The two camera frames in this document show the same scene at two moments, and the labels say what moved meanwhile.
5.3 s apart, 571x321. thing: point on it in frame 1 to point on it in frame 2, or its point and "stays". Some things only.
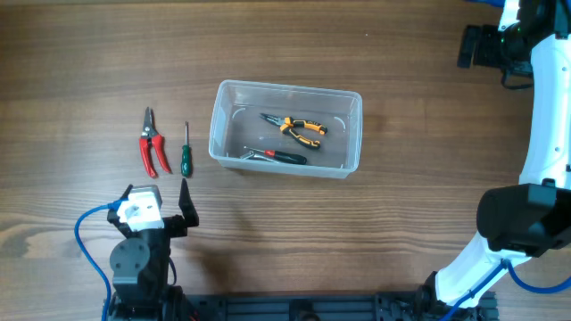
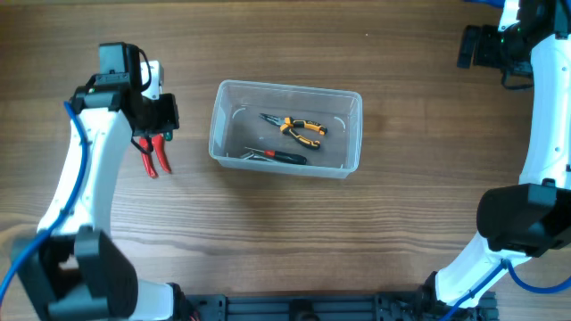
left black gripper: (174, 224) to (159, 118)
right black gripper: (486, 49) stays
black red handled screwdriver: (283, 156) stays
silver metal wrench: (252, 153) stays
